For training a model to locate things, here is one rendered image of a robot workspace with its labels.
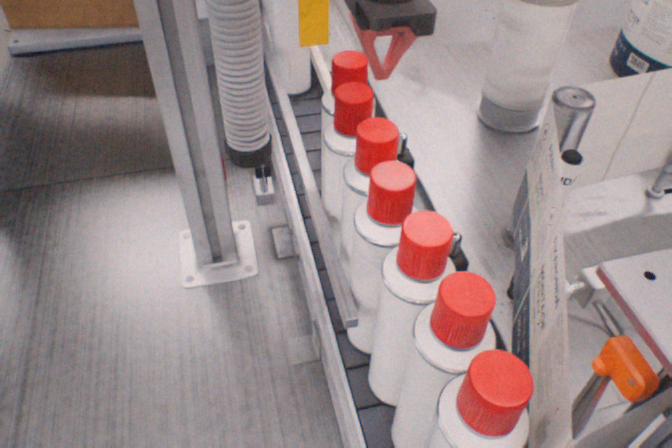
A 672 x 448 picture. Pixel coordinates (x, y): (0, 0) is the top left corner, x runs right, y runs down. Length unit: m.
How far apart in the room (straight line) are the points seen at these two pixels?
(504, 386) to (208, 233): 0.41
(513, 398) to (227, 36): 0.25
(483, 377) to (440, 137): 0.50
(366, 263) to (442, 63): 0.54
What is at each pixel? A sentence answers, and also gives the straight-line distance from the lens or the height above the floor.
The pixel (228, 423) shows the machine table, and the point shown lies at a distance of 0.57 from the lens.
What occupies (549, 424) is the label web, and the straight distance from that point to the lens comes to 0.37.
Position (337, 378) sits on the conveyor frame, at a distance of 0.53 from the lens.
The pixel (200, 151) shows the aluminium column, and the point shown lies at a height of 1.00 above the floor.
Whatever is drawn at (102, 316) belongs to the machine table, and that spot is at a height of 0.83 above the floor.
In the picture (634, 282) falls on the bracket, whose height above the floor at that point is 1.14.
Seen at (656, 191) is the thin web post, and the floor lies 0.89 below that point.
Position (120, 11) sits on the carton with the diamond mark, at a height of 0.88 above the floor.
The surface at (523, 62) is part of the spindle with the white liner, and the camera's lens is 0.74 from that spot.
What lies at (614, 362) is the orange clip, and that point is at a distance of 0.33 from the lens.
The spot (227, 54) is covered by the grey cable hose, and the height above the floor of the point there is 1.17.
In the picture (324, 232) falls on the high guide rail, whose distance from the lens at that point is 0.51.
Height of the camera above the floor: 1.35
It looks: 44 degrees down
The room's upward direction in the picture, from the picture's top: 1 degrees clockwise
